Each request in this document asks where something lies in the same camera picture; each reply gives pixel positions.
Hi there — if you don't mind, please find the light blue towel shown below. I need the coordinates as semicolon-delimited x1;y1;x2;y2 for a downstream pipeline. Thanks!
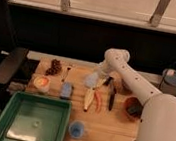
84;72;99;88

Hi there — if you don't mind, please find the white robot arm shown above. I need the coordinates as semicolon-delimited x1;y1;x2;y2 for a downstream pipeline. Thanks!
100;48;176;141

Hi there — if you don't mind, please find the brown bowl with sponge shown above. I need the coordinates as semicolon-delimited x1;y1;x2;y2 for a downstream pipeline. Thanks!
124;97;143;121

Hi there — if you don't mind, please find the small dark spoon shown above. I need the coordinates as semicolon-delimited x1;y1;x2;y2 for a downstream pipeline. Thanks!
61;67;71;82

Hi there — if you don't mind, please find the yellow banana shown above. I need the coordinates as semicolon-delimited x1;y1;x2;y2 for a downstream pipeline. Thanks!
83;78;105;111

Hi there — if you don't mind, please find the orange carrot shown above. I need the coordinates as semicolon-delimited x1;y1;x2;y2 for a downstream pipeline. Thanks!
94;90;103;112

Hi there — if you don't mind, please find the blue sponge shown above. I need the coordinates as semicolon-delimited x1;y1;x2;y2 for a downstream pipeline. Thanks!
60;82;73;100

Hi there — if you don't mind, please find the bunch of dark grapes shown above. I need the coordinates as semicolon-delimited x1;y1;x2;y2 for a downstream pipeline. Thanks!
45;59;62;76

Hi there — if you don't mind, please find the orange filled clear cup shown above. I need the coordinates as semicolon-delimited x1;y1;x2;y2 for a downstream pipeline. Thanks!
33;76;50;93

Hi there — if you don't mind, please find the small blue cup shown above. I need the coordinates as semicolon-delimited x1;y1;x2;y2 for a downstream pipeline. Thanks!
68;121;85;139

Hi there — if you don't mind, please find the green plastic bin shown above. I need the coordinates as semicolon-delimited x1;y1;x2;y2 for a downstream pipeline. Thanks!
0;92;72;141

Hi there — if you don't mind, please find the black chair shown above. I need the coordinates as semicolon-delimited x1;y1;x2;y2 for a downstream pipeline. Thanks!
0;47;29;85

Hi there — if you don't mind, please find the black handled brush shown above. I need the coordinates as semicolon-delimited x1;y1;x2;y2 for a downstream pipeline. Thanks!
104;77;116;111

